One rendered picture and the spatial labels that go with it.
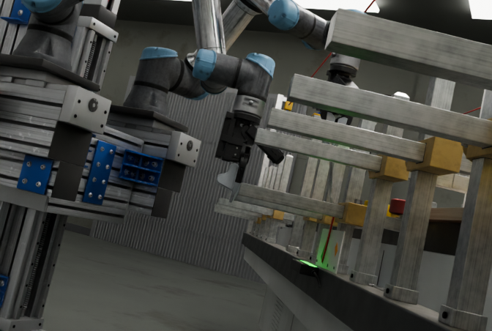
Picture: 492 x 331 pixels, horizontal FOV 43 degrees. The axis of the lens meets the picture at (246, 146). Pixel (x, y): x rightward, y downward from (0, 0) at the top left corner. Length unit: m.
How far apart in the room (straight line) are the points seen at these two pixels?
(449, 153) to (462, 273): 0.25
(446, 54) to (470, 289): 0.39
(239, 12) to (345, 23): 1.52
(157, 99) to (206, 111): 7.53
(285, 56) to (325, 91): 8.58
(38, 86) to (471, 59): 1.23
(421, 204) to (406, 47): 0.59
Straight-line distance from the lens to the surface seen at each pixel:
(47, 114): 1.57
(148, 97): 2.04
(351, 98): 0.78
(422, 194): 1.10
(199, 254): 9.26
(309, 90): 0.77
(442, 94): 1.13
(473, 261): 0.86
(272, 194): 1.51
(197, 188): 9.38
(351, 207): 1.51
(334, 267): 1.51
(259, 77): 1.52
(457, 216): 1.40
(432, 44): 0.55
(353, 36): 0.53
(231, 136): 1.51
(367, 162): 1.30
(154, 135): 1.98
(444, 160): 1.04
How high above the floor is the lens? 0.77
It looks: 7 degrees up
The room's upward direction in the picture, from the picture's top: 13 degrees clockwise
